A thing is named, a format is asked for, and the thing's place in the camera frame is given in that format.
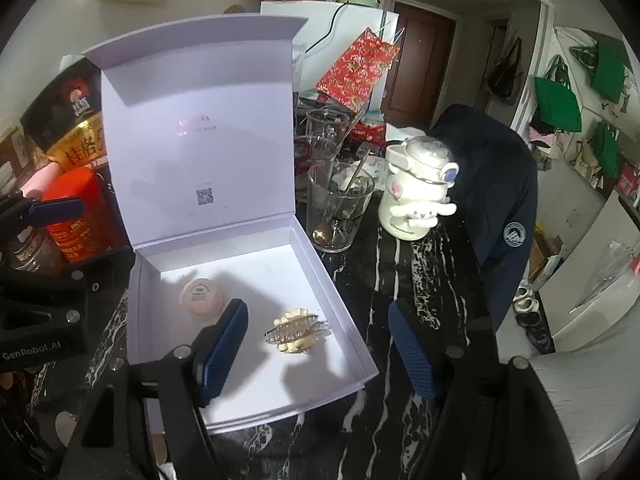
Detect brown wooden door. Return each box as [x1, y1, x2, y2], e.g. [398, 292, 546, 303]
[385, 2, 457, 128]

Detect red tin can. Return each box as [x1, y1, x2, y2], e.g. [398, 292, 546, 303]
[42, 166, 126, 264]

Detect red box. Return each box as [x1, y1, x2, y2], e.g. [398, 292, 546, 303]
[350, 115, 386, 143]

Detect white shoes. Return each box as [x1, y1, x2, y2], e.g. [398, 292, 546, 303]
[512, 282, 538, 311]

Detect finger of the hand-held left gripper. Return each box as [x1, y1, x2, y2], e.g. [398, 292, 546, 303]
[0, 191, 86, 228]
[50, 247, 137, 311]

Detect pink cream jar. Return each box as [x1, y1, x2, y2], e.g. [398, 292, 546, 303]
[181, 277, 224, 321]

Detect dark shoes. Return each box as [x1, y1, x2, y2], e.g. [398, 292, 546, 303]
[515, 310, 556, 353]

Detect black hanging bags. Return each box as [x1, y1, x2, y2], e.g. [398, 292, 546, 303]
[487, 37, 523, 106]

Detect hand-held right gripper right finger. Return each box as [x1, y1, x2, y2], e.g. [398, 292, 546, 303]
[387, 299, 581, 480]

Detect tall glass cup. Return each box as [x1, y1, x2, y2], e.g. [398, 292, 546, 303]
[304, 108, 350, 171]

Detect black oat bag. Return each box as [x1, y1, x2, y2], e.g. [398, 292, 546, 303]
[20, 57, 111, 171]

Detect black power cable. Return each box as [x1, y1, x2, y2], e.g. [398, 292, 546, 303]
[305, 2, 351, 56]

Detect pink bottle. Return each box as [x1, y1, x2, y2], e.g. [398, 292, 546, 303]
[22, 160, 68, 198]

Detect green tote bag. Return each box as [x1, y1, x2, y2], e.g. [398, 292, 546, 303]
[534, 55, 583, 133]
[595, 122, 623, 178]
[590, 35, 633, 103]

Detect metal spoon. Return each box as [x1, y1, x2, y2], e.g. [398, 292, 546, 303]
[312, 149, 372, 243]

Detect white refrigerator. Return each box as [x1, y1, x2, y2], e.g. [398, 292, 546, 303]
[260, 0, 399, 111]

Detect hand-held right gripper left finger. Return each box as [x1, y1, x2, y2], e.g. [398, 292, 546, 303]
[60, 299, 249, 480]

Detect red patterned gift bag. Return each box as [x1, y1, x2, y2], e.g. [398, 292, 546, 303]
[316, 26, 402, 113]

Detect white gift box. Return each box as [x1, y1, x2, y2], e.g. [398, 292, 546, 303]
[81, 14, 380, 435]

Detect navy jacket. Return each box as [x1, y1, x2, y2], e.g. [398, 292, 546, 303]
[430, 104, 538, 331]

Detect short glass cup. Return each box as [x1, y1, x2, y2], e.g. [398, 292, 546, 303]
[307, 160, 376, 253]

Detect white cartoon dog bottle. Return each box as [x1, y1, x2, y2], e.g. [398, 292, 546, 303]
[377, 135, 460, 243]

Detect grey quilted cushion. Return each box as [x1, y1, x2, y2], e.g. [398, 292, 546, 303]
[525, 345, 640, 466]

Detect cream flower hair claw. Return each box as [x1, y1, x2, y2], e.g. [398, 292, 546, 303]
[264, 310, 332, 356]

